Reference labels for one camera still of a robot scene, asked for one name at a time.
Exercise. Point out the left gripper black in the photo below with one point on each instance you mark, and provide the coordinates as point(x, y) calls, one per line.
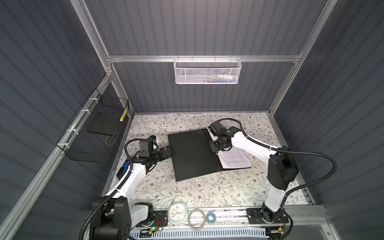
point(163, 156)

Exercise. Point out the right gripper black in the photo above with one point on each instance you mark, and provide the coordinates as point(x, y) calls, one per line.
point(213, 148)

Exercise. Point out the white printed paper stack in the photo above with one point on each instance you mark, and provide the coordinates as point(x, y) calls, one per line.
point(234, 159)

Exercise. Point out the blue folder black inside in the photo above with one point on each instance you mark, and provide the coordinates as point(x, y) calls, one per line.
point(193, 156)

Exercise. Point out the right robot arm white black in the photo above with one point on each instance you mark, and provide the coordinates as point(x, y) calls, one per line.
point(282, 171)

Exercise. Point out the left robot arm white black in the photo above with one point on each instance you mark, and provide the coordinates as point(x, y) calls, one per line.
point(111, 217)

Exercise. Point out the blue stapler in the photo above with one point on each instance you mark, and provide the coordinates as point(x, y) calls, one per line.
point(123, 169)

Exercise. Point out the yellow marker pen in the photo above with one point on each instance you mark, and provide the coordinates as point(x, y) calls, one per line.
point(123, 114)

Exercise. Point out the mint alarm clock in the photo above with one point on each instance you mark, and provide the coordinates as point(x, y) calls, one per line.
point(177, 213)

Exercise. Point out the pens in white basket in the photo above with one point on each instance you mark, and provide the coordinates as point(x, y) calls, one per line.
point(219, 79)

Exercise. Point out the black notebook in basket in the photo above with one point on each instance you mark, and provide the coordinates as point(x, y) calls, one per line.
point(105, 124)

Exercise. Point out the clear tape roll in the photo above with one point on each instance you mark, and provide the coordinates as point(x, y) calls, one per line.
point(196, 219)

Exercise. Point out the small blue tape roll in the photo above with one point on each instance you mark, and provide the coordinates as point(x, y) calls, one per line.
point(210, 218)

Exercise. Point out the black wire basket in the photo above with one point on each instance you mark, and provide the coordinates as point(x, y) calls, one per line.
point(79, 145)

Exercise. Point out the white wire mesh basket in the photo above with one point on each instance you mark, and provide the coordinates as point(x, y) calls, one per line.
point(187, 71)

